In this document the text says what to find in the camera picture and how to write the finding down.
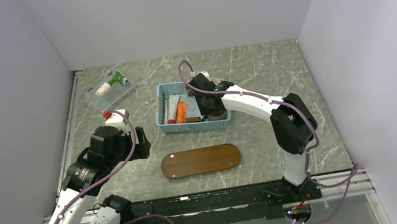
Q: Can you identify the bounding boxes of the purple grey mug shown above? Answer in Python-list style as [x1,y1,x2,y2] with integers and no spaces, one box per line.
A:
[205,110,228,121]

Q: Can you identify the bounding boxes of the clear acrylic holder wooden base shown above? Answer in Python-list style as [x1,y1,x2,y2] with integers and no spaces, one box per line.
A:
[181,90,204,121]

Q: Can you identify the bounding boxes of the light blue plastic basket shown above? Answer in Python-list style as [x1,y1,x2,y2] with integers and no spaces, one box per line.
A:
[156,82,232,133]

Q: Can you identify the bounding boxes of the brown oval wooden tray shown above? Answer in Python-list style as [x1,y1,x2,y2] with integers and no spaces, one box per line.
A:
[160,143,241,179]

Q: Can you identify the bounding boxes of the yellow mug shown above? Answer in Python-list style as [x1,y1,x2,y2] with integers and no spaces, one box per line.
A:
[211,77,223,91]

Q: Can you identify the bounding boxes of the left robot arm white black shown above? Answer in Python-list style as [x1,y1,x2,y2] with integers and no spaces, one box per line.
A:
[48,126,151,224]

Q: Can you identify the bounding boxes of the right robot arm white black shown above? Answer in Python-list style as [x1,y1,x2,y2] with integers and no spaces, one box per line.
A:
[185,73,317,201]

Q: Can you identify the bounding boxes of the orange toothpaste tube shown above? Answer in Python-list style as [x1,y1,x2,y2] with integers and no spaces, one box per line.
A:
[176,101,187,124]

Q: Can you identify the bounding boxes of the white toothpaste tube red cap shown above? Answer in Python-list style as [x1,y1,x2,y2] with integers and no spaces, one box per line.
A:
[167,95,180,124]

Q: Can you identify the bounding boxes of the clear plastic storage box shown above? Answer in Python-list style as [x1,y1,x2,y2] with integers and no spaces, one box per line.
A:
[85,71,136,112]

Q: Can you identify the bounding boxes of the green white toy bottle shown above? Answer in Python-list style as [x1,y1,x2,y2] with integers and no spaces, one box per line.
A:
[96,71,129,96]

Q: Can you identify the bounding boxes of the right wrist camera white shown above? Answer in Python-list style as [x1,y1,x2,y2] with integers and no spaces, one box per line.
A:
[196,71,211,81]

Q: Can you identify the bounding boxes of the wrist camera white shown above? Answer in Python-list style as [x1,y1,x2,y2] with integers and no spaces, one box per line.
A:
[103,110,130,133]
[196,71,211,81]

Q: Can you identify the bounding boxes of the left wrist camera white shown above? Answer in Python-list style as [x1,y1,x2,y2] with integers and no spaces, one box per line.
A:
[103,110,130,133]

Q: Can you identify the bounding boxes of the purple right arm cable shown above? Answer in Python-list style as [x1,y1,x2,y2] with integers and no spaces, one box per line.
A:
[176,38,368,224]

